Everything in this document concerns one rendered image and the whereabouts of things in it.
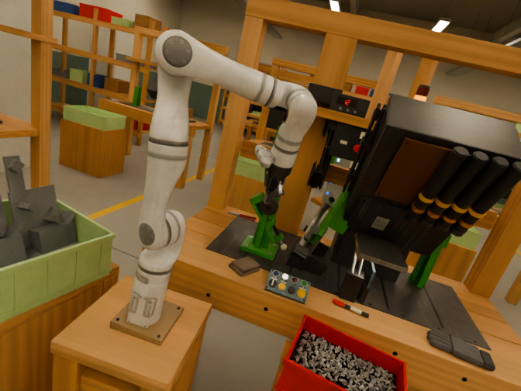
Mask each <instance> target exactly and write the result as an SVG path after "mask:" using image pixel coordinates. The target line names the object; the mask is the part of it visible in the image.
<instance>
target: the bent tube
mask: <svg viewBox="0 0 521 391"><path fill-rule="evenodd" d="M338 198H339V197H338V196H336V195H334V194H333V193H331V192H330V193H329V195H328V197H327V198H326V201H325V202H324V203H323V204H322V205H321V206H320V208H319V209H318V211H317V212H316V214H315V216H314V217H313V218H312V220H311V222H310V224H309V226H308V227H307V229H306V231H305V232H307V231H308V230H309V228H310V227H311V226H316V225H317V223H318V222H319V220H320V219H321V217H322V216H323V214H324V213H325V212H326V211H327V210H328V208H330V207H332V208H333V207H334V205H335V203H336V201H337V200H338ZM307 243H308V241H305V240H304V235H303V237H302V239H301V240H300V242H299V244H301V245H302V246H303V247H305V246H306V245H307Z"/></svg>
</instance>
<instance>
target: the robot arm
mask: <svg viewBox="0 0 521 391"><path fill-rule="evenodd" d="M154 52H155V57H156V59H157V101H156V105H155V108H154V114H153V117H152V120H151V124H150V133H149V140H148V149H147V173H146V181H145V188H144V194H143V201H142V206H141V210H140V218H139V223H138V235H139V239H140V243H141V244H142V245H143V247H144V248H146V249H144V250H143V251H142V252H141V254H140V256H139V260H138V264H137V268H136V274H135V279H134V283H133V289H132V293H131V297H130V301H129V308H128V312H127V321H126V322H128V323H132V324H135V325H138V326H141V327H145V328H148V327H149V326H150V325H152V324H155V323H156V322H157V321H158V320H159V319H160V315H161V311H162V308H163V305H164V299H165V296H166V292H167V287H168V283H169V280H170V277H171V272H172V268H173V265H174V263H175V262H176V261H177V259H178V256H179V254H180V251H181V247H182V244H183V242H184V238H185V232H186V224H185V219H184V217H183V216H182V215H181V213H179V212H178V211H177V210H175V209H167V202H168V200H169V197H170V194H171V192H172V190H173V188H174V187H175V185H176V183H177V182H178V179H179V178H180V177H181V174H182V172H183V171H184V169H185V165H186V161H187V156H188V142H189V116H188V100H189V94H190V90H191V82H192V79H193V78H197V79H202V80H204V81H209V82H212V83H213V84H216V85H219V86H221V87H223V88H225V89H227V90H229V91H231V92H233V93H235V94H237V95H239V96H241V97H243V98H245V99H248V100H250V101H252V102H256V103H258V104H260V105H263V106H266V107H269V108H274V107H276V106H280V107H282V108H285V109H287V110H288V111H289V113H288V118H287V120H286V122H285V123H283V124H282V125H281V126H280V128H279V130H278V134H277V136H276V139H275V142H274V145H273V147H272V148H271V150H268V149H267V148H265V147H263V146H262V145H257V146H256V147H255V150H254V152H255V154H256V156H257V159H258V161H259V163H260V166H261V167H263V168H265V173H264V186H265V187H266V189H265V192H266V193H265V196H264V199H263V201H264V204H270V203H271V200H272V198H277V197H279V196H282V195H284V194H285V191H284V190H282V188H281V186H282V185H283V184H284V179H285V178H286V177H287V176H289V175H290V174H291V172H292V168H293V166H294V163H295V160H296V158H297V155H298V149H299V148H300V145H301V143H302V139H303V137H304V136H305V134H306V133H307V131H308V130H309V128H310V126H311V125H312V123H313V122H314V120H315V118H316V114H317V103H316V100H315V99H314V98H313V96H312V94H311V92H310V91H309V90H308V89H307V88H304V87H302V86H301V85H297V84H294V83H291V82H287V81H280V80H278V79H277V78H274V77H272V76H270V75H268V74H265V73H263V72H260V71H257V70H255V69H253V68H251V67H248V66H245V65H243V64H240V63H238V62H235V61H233V60H230V59H229V58H227V57H224V56H223V55H221V54H219V53H217V52H215V51H214V50H212V49H210V48H208V47H207V46H206V45H204V44H202V43H200V42H199V41H197V40H196V39H194V38H193V37H191V36H189V35H188V34H187V33H185V32H183V31H181V30H179V29H170V30H167V31H165V32H163V33H162V34H161V35H159V37H158V38H157V41H156V43H155V48H154Z"/></svg>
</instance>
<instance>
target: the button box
mask: <svg viewBox="0 0 521 391"><path fill-rule="evenodd" d="M274 271H277V270H274V269H271V271H270V274H269V276H268V278H267V282H266V285H265V287H264V290H267V291H269V292H272V293H275V294H278V295H280V296H283V297H286V298H288V299H292V300H294V301H296V302H299V303H302V304H305V301H306V299H307V295H308V292H309V287H310V284H311V283H310V282H307V281H306V282H307V285H306V286H303V285H302V281H305V280H303V279H299V278H297V279H298V281H297V282H293V281H292V278H294V276H291V275H288V274H286V275H288V278H287V279H283V277H282V276H283V274H285V273H283V272H280V271H278V273H279V274H278V276H275V275H274ZM295 278H296V277H295ZM271 279H274V280H275V281H276V286H274V287H271V286H270V285H269V281H270V280H271ZM280 283H284V284H285V289H284V290H280V289H279V287H278V286H279V284H280ZM290 286H293V287H294V288H295V292H294V293H290V292H289V291H288V288H289V287H290ZM299 289H303V290H305V296H304V297H303V298H300V297H298V295H297V291H298V290H299Z"/></svg>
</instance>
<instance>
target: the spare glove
mask: <svg viewBox="0 0 521 391"><path fill-rule="evenodd" d="M427 339H428V340H429V341H430V345H432V346H434V347H435V348H439V349H441V350H443V351H446V352H448V353H452V355H454V356H456V357H458V358H460V359H463V360H465V361H466V362H469V363H471V364H473V365H476V366H478V367H482V366H483V367H484V368H485V369H487V370H490V371H494V370H495V364H494V362H493V360H492V357H491V355H490V354H489V353H488V352H486V351H482V350H479V349H478V348H477V347H476V346H474V345H473V344H469V343H467V342H466V341H464V340H462V339H461V338H459V337H458V336H456V335H455V334H450V335H448V334H445V333H444V332H442V331H440V330H437V329H435V328H433V329H432V330H429V331H428V332H427Z"/></svg>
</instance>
